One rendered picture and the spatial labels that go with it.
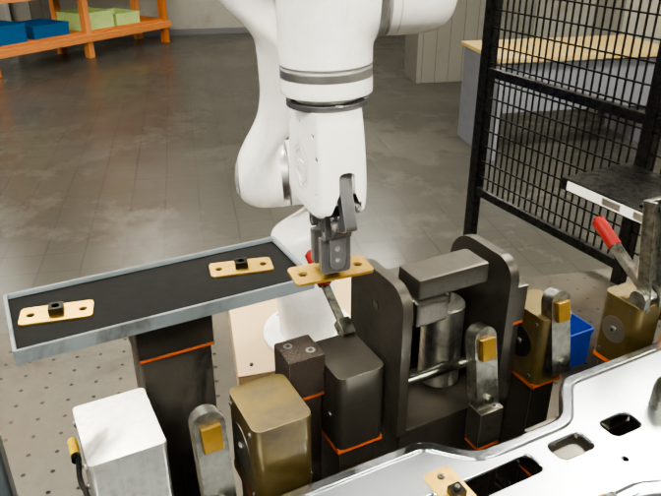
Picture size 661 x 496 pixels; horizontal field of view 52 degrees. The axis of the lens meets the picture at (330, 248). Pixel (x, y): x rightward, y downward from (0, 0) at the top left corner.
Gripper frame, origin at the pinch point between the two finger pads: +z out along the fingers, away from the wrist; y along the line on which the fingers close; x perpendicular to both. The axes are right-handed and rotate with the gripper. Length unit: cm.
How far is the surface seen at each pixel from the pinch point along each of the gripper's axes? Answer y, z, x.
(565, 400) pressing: -0.1, 29.3, 33.1
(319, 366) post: -8.2, 20.7, 0.9
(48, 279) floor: -256, 125, -55
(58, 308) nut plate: -17.9, 11.0, -28.3
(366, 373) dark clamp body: -5.4, 21.2, 6.2
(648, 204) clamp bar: -13, 9, 54
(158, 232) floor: -291, 126, 1
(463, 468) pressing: 6.1, 29.3, 14.0
